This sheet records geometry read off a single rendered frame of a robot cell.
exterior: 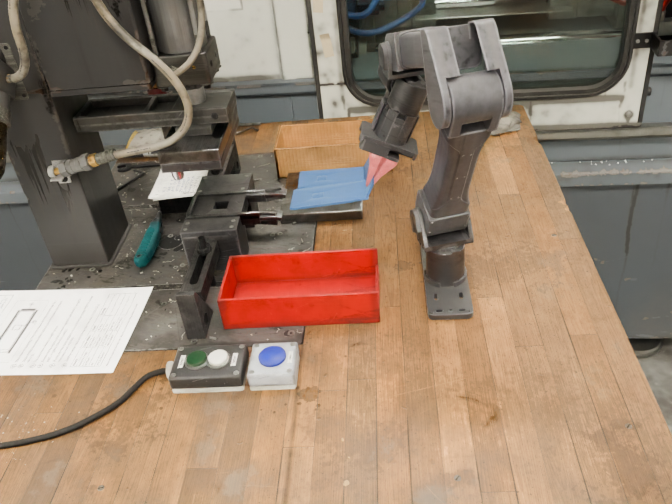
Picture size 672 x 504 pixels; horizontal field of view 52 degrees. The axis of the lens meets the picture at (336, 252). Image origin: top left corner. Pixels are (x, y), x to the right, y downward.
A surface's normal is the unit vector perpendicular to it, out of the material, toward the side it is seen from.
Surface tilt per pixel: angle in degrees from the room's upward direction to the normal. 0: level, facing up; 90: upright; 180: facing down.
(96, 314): 1
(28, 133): 90
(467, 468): 0
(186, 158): 90
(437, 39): 47
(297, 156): 90
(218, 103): 0
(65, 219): 90
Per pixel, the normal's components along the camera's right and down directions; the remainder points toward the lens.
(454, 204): 0.23, 0.84
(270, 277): -0.04, 0.58
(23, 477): -0.09, -0.81
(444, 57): 0.09, -0.15
